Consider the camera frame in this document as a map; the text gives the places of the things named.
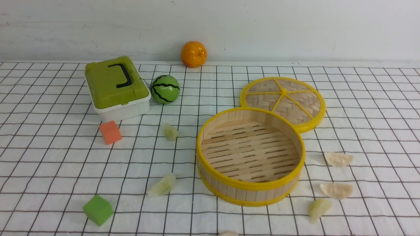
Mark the pale green dumpling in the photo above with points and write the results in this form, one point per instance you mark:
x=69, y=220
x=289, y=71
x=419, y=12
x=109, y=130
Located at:
x=317, y=209
x=163, y=186
x=170, y=132

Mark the white dumpling bottom edge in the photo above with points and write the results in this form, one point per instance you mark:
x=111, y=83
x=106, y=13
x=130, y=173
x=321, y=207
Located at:
x=228, y=233

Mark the bamboo steamer tray yellow rim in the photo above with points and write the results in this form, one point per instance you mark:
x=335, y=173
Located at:
x=249, y=156

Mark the woven bamboo steamer lid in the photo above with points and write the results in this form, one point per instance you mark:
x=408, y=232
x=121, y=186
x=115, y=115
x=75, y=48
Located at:
x=299, y=103

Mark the toy watermelon ball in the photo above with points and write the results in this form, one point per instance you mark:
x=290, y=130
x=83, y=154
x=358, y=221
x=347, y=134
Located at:
x=165, y=89

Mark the toy orange fruit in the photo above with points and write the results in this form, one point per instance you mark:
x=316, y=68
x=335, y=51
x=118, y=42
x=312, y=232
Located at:
x=193, y=54

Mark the green lidded storage box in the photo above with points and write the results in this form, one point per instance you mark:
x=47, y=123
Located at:
x=116, y=89

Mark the orange foam cube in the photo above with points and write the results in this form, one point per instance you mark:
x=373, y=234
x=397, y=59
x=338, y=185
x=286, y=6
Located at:
x=110, y=132

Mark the green foam cube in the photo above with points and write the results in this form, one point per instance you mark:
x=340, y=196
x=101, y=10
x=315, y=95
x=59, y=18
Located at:
x=98, y=210

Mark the white grid tablecloth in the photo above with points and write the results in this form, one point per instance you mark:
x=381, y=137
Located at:
x=54, y=160

